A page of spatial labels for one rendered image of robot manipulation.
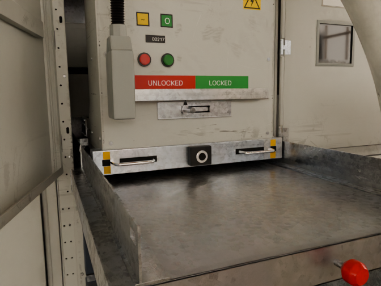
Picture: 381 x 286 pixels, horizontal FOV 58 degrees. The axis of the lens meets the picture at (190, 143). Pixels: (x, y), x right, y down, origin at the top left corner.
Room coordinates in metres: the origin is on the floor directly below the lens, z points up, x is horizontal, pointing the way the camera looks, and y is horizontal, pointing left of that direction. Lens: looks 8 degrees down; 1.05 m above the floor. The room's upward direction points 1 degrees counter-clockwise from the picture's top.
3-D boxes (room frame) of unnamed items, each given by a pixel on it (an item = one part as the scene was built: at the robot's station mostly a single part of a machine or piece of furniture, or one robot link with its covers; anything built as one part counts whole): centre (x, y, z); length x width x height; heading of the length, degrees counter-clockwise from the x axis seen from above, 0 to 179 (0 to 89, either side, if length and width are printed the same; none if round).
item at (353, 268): (0.43, -0.21, 0.82); 0.04 x 0.03 x 0.03; 22
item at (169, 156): (0.93, -0.01, 0.89); 0.54 x 0.05 x 0.06; 112
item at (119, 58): (0.77, 0.15, 1.09); 0.08 x 0.05 x 0.17; 22
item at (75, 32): (1.65, 0.28, 1.28); 0.58 x 0.02 x 0.19; 112
